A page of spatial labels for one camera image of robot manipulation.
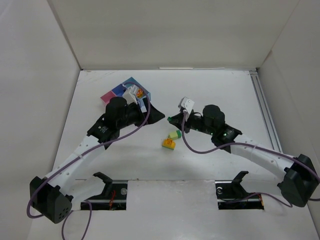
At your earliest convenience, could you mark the light green and green lego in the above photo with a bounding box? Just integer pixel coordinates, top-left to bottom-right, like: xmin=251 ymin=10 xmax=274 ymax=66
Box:
xmin=168 ymin=130 xmax=182 ymax=140

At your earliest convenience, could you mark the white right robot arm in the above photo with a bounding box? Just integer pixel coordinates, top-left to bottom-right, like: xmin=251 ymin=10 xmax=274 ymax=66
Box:
xmin=167 ymin=104 xmax=320 ymax=207

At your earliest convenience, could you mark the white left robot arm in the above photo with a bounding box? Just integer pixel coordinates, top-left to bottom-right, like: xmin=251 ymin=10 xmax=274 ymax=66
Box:
xmin=27 ymin=96 xmax=165 ymax=224

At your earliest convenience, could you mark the light blue drawer bin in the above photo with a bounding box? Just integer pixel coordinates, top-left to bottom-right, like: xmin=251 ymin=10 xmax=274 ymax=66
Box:
xmin=122 ymin=77 xmax=151 ymax=113

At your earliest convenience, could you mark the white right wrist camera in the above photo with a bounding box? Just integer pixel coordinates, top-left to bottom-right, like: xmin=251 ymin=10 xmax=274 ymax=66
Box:
xmin=178 ymin=96 xmax=195 ymax=114

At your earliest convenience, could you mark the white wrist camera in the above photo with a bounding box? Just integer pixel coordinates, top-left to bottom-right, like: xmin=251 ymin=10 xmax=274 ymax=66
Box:
xmin=178 ymin=96 xmax=195 ymax=114
xmin=122 ymin=84 xmax=139 ymax=105

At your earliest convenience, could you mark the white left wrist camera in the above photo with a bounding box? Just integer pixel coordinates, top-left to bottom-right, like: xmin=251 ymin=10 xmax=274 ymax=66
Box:
xmin=122 ymin=84 xmax=139 ymax=105

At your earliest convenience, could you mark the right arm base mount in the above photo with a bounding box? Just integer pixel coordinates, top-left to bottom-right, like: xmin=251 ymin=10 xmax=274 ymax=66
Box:
xmin=215 ymin=171 xmax=265 ymax=210

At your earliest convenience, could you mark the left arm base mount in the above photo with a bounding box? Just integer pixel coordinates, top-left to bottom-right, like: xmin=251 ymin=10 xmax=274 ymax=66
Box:
xmin=88 ymin=172 xmax=128 ymax=211

